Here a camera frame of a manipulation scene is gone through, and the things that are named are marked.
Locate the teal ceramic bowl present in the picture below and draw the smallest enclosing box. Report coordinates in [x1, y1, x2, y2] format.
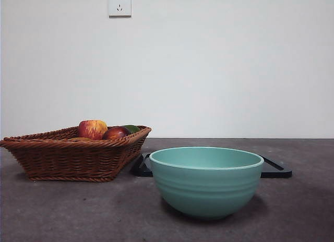
[148, 146, 265, 221]

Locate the green avocado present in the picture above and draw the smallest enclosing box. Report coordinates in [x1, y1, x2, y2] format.
[122, 124, 141, 135]

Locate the dark red plum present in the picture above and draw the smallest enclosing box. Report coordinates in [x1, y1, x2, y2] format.
[102, 126, 132, 140]

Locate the red and yellow apple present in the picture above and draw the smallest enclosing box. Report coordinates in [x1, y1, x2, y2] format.
[77, 119, 109, 141]

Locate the brown wicker basket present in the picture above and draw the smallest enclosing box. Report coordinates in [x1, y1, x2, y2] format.
[0, 125, 152, 182]

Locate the black rectangular tray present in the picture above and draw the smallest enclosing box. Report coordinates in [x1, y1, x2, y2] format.
[134, 152, 293, 178]

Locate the white wall socket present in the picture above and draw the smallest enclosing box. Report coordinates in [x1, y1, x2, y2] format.
[108, 0, 132, 18]

